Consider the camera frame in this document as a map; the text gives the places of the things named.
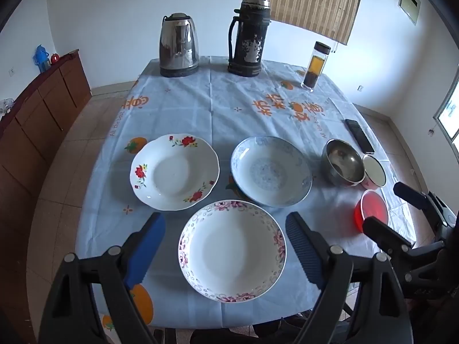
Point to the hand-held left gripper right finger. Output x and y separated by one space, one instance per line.
304 251

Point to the red flower white plate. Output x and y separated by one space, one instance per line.
172 172

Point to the blue plastic bottle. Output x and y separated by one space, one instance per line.
41 59

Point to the black smartphone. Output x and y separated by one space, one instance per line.
360 136

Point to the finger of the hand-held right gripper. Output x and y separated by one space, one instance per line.
412 195
383 233

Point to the clear tea bottle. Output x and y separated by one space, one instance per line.
313 68

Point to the bamboo window blind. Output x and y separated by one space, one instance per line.
312 3

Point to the worn black thermos flask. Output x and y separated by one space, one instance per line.
247 36

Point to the wall electrical box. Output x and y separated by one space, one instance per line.
408 1

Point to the stainless steel bowl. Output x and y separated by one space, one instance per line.
344 165

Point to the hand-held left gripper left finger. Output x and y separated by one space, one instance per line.
143 254

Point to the pink flower rim plate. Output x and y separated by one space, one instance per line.
229 251

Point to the stainless steel electric kettle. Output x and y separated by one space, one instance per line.
179 50

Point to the white enamel bowl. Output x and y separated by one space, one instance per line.
374 170

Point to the window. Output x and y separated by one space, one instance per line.
450 114

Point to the red plastic bowl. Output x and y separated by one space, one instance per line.
373 206

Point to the brown wooden sideboard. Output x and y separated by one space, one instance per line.
32 122

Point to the clear plastic bag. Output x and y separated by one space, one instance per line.
6 105

